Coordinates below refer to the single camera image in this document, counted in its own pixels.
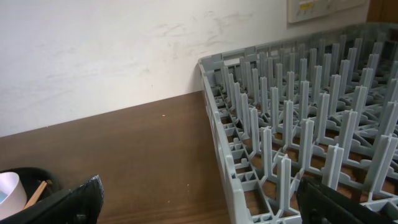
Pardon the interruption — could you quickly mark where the white wall panel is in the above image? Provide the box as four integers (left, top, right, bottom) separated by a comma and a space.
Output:
287, 0, 366, 24

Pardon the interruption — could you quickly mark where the wooden chopstick left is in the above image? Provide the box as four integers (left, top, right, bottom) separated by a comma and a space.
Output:
24, 181, 47, 209

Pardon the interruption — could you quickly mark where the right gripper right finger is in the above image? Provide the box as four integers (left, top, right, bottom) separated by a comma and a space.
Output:
296, 177, 393, 224

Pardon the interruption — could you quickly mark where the white bowl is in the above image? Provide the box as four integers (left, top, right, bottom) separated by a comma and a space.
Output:
1, 172, 27, 220

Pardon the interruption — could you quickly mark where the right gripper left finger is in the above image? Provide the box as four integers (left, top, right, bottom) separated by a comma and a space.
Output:
1, 175, 104, 224

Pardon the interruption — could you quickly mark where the round black tray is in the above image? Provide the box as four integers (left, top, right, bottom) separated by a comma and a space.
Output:
1, 167, 62, 201

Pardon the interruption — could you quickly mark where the grey dishwasher rack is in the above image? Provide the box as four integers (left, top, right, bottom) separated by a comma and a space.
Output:
198, 22, 397, 223

